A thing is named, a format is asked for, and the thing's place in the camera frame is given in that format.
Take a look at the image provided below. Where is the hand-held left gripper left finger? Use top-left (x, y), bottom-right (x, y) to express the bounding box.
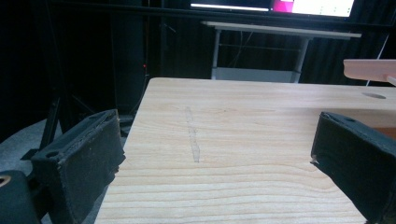
top-left (30, 108), bottom-right (127, 224)

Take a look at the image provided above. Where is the pale wooden board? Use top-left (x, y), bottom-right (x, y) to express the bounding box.
top-left (343, 59), bottom-right (396, 87)

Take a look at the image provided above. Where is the white desk with metal legs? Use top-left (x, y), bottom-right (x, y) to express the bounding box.
top-left (200, 21), bottom-right (362, 84)

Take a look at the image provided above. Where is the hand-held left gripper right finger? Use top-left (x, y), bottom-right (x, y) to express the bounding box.
top-left (310, 111), bottom-right (396, 224)

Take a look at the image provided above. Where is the computer monitor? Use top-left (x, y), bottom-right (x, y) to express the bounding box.
top-left (271, 0), bottom-right (356, 19)

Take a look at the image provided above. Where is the black metal stand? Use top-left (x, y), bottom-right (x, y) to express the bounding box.
top-left (20, 0), bottom-right (94, 161)

